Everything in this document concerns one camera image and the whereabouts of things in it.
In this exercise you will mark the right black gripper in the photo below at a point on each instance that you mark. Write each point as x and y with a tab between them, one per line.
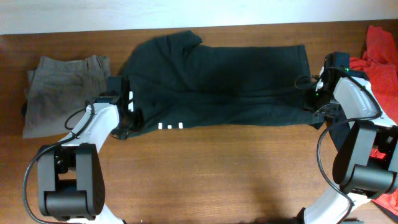
308	103

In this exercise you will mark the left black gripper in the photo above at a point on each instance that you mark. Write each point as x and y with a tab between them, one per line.
138	124

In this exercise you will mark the dark green t-shirt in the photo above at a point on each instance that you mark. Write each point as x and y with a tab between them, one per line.
179	82

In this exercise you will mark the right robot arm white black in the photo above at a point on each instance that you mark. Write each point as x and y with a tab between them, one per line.
365	166

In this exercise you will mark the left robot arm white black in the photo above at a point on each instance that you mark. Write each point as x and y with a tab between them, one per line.
71	187

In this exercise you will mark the black garment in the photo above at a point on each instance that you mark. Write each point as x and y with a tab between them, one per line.
340	133

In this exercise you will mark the red t-shirt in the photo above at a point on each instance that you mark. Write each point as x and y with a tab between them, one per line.
379	62

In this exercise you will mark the folded grey shorts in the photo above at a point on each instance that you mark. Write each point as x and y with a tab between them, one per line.
57	89

